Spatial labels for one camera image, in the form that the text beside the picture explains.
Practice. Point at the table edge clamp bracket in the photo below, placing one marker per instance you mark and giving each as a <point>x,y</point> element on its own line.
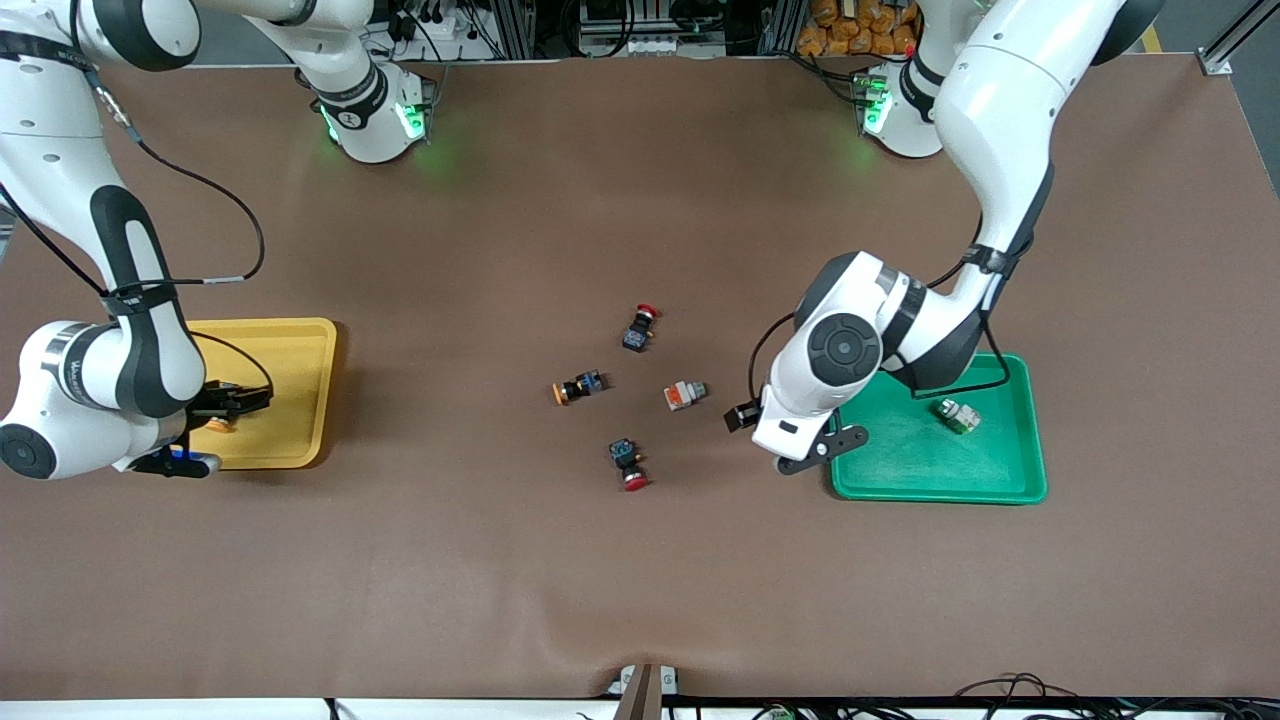
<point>640,685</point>

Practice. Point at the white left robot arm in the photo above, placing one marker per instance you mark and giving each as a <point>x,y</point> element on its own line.
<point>1000,120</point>

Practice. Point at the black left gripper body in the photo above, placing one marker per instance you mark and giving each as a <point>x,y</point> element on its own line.
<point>742,416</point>

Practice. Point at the yellow push button switch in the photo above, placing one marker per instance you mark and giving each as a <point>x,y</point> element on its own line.
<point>580,386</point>
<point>220,426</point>

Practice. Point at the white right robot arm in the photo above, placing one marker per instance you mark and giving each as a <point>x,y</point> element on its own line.
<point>90,370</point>

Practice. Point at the yellow plastic tray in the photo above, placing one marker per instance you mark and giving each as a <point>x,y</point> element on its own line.
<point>290,400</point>

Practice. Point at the bag of orange items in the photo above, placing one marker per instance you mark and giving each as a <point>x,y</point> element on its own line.
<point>860,25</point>

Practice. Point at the green plug connector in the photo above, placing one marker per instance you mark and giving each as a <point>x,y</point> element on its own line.
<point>778,713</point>

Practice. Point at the green button with orange block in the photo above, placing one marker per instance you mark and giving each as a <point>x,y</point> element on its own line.
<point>684,396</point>

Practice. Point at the aluminium frame profile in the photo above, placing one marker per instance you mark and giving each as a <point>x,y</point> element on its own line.
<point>1235,45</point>

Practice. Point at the green plastic tray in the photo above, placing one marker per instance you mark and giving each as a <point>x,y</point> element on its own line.
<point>950,470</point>

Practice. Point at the white power strip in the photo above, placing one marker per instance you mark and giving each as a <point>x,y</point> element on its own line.
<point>650,46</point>

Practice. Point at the aluminium frame post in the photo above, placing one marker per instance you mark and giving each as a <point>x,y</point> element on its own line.
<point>782,25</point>
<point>512,25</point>

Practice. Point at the red push button switch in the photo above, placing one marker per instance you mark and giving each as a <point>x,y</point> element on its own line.
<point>638,330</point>
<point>627,460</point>

